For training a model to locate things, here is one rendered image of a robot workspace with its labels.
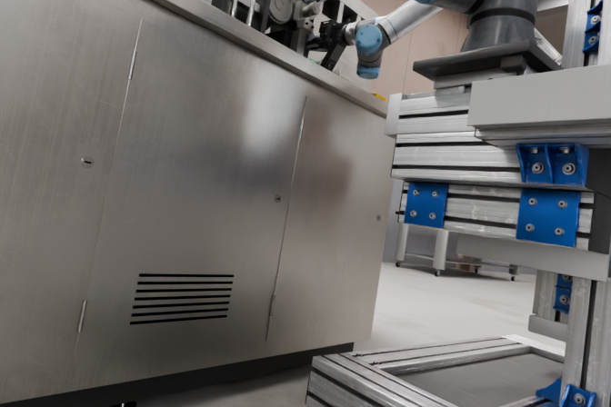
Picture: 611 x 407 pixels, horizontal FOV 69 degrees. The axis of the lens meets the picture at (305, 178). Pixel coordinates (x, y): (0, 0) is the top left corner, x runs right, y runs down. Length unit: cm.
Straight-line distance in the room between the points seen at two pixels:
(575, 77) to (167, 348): 90
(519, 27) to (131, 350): 96
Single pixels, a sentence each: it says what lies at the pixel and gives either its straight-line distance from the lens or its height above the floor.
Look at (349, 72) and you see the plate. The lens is 240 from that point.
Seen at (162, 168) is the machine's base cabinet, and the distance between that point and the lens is 97.
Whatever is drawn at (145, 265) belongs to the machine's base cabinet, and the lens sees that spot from 98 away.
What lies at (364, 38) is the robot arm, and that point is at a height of 100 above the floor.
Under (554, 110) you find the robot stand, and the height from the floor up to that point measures 67.
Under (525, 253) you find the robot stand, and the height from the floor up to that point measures 49.
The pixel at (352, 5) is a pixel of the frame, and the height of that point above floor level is 159.
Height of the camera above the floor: 49
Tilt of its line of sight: 5 degrees up
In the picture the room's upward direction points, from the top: 9 degrees clockwise
